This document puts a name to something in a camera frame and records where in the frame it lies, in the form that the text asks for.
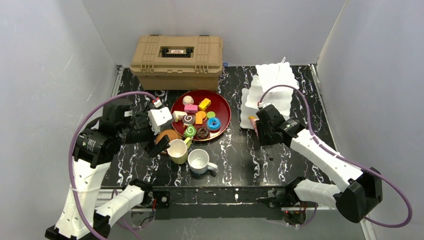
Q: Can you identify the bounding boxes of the wooden coaster stack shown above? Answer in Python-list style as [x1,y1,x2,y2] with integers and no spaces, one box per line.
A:
[155,129,182,148]

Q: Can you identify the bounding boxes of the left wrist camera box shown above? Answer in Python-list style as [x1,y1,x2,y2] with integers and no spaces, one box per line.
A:
[147,98,174,135]

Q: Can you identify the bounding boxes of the orange toy cake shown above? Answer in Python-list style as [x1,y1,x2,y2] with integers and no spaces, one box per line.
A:
[194,110,207,126]

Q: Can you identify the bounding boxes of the green toy macaron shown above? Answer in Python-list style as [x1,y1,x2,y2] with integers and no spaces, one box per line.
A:
[206,111,216,119]

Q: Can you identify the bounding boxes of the pink handled metal tongs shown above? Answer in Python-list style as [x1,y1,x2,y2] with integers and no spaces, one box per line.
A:
[249,119,259,137]

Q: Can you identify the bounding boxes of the white round toy mochi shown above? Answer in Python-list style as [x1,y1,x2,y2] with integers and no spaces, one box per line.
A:
[182,95,194,106]

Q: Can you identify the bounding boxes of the white tiered cake stand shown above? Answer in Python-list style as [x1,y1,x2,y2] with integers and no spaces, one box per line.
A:
[240,58,299,130]

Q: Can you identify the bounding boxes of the blue toy donut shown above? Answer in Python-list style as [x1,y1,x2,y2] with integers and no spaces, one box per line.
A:
[206,117,221,132]

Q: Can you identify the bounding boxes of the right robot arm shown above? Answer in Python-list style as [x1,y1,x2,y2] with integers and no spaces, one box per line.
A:
[255,104,383,223]

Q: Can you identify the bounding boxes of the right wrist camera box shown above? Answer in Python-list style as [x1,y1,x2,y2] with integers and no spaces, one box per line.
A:
[258,102,275,111]

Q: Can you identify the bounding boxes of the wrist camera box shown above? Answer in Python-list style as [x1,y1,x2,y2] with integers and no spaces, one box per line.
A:
[258,102,275,111]
[147,98,174,135]

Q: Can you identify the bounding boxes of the pink toy cake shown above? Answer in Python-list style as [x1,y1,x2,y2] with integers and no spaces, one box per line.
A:
[183,104,199,114]

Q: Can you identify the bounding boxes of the yellow toy cake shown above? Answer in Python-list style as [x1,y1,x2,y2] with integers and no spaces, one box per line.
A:
[198,98,212,111]

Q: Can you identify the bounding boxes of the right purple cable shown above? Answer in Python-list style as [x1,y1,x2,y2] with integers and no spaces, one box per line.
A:
[257,84,414,229]

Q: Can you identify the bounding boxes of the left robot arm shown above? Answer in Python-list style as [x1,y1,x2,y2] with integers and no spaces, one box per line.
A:
[45,98,173,240]

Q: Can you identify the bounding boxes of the green swirl roll cake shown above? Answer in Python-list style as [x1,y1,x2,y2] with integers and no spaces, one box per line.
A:
[183,124,197,138]

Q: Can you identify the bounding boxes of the yellow green mug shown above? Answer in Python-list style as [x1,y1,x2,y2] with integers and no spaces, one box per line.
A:
[166,137,192,165]

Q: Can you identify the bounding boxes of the red round tray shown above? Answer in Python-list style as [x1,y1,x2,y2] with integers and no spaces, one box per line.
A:
[170,89,232,142]

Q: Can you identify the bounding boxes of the white grey mug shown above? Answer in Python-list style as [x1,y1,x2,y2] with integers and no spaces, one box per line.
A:
[187,149,218,175]

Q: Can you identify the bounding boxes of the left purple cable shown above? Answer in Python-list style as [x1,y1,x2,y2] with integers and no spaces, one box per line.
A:
[68,91,162,240]

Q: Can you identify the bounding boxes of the tan plastic toolbox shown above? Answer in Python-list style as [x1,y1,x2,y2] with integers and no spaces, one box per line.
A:
[129,35,224,92]

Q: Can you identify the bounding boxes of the white toy cake slice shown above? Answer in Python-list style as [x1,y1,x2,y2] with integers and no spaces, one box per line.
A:
[172,110,188,122]

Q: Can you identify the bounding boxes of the brown swirl roll cake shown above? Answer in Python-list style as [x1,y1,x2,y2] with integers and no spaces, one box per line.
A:
[182,114,196,125]

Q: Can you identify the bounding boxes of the chocolate toy donut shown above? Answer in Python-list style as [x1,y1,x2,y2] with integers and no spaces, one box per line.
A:
[195,126,211,140]

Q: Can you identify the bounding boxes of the purple cable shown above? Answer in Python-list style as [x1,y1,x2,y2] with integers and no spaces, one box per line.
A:
[68,91,162,240]
[257,84,414,229]

